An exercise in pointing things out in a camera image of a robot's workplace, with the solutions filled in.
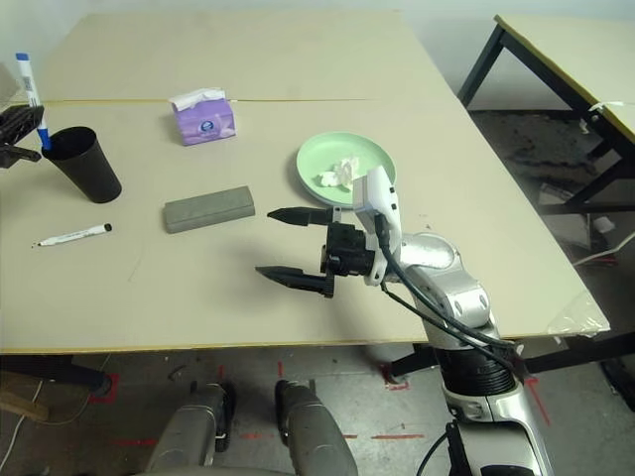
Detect white marker blue cap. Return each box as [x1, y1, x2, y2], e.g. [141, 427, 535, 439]
[14, 52, 53, 150]

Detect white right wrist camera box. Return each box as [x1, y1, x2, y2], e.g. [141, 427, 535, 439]
[351, 166, 404, 287]

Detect thick white floor cable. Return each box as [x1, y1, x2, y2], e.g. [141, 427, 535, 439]
[573, 241, 635, 267]

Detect grey glasses case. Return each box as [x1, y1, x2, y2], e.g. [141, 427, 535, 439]
[162, 184, 258, 235]

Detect white marker black cap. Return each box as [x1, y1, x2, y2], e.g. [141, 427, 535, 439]
[30, 222, 113, 249]

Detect black table foot bar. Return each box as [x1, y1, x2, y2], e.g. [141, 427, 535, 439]
[389, 331, 635, 378]
[0, 354, 113, 393]

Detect white tissue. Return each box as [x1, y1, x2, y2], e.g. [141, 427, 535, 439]
[315, 156, 362, 192]

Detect grey robot leg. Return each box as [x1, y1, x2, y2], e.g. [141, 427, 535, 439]
[275, 379, 359, 476]
[146, 380, 238, 476]

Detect purple tissue pack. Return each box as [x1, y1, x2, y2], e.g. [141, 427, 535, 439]
[169, 87, 238, 147]

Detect green plate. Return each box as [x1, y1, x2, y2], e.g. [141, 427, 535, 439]
[296, 130, 398, 207]

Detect grey robot left leg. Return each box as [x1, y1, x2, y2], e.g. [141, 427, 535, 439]
[146, 380, 238, 476]

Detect grey flat packet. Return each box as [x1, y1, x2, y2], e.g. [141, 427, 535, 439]
[539, 181, 574, 203]

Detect white strap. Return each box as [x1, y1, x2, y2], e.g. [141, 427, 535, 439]
[579, 100, 627, 134]

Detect blue plate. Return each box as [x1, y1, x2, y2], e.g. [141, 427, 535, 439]
[297, 182, 358, 209]

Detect grey robot right leg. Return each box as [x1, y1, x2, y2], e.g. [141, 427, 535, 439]
[275, 379, 359, 476]

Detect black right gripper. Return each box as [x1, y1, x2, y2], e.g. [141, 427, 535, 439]
[253, 204, 377, 299]

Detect thin white floor cable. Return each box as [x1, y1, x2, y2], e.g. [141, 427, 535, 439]
[0, 379, 93, 450]

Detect wooden plank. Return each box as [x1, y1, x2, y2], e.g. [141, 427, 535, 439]
[0, 391, 51, 422]

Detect black plastic cup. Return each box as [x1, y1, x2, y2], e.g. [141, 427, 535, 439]
[41, 126, 123, 204]

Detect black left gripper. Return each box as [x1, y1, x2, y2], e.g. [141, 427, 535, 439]
[0, 103, 48, 171]

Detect clear plastic sheet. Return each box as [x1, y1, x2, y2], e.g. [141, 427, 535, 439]
[545, 292, 612, 341]

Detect beige table black frame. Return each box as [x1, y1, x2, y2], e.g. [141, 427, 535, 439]
[456, 13, 635, 214]

